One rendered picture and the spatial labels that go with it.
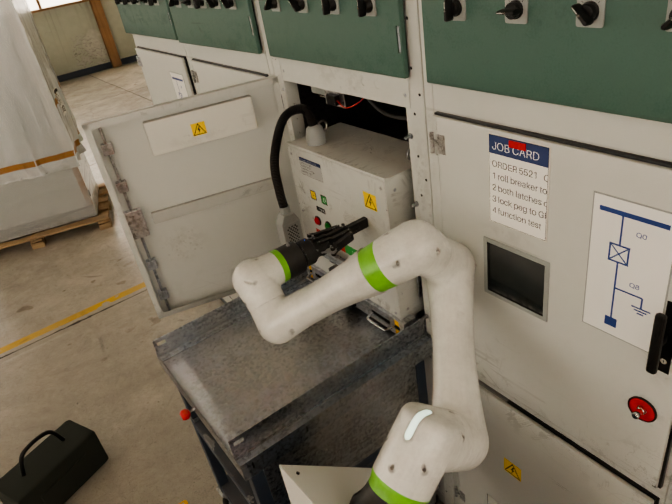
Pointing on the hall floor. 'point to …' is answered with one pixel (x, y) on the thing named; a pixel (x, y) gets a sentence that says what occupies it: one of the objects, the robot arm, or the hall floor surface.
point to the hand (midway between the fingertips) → (356, 226)
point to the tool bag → (54, 466)
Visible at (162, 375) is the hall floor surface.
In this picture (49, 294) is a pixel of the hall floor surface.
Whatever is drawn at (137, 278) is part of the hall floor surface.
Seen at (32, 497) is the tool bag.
